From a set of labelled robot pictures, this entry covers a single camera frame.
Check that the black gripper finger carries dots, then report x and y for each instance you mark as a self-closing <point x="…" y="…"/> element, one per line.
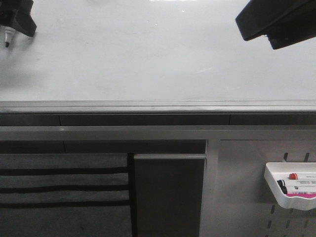
<point x="284" y="22"/>
<point x="17" y="15"/>

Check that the white black dry-erase marker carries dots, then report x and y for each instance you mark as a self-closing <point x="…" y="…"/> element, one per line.
<point x="9" y="33"/>

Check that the white whiteboard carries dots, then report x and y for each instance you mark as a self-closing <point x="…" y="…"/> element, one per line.
<point x="150" y="50"/>

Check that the red capped marker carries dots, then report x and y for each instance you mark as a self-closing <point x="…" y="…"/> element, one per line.
<point x="302" y="176"/>

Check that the white plastic marker tray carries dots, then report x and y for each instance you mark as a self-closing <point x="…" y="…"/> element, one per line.
<point x="280" y="170"/>

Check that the upper black capped marker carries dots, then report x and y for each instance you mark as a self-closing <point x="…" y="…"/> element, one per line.
<point x="297" y="183"/>

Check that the black capped marker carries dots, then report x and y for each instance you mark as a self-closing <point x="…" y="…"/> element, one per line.
<point x="297" y="183"/>
<point x="298" y="190"/>

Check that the lower black capped marker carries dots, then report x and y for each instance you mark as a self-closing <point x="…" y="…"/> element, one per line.
<point x="298" y="190"/>

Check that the pink eraser in tray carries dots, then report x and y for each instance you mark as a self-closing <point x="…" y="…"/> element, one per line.
<point x="302" y="195"/>

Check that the grey fabric pocket organizer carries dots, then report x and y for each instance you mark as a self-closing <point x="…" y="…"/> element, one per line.
<point x="67" y="195"/>

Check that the grey metal pegboard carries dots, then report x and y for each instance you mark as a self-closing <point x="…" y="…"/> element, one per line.
<point x="245" y="205"/>

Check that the dark grey flat panel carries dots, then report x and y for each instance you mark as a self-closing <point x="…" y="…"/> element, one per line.
<point x="169" y="194"/>

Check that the grey whiteboard bottom frame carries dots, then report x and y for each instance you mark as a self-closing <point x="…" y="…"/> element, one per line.
<point x="140" y="113"/>

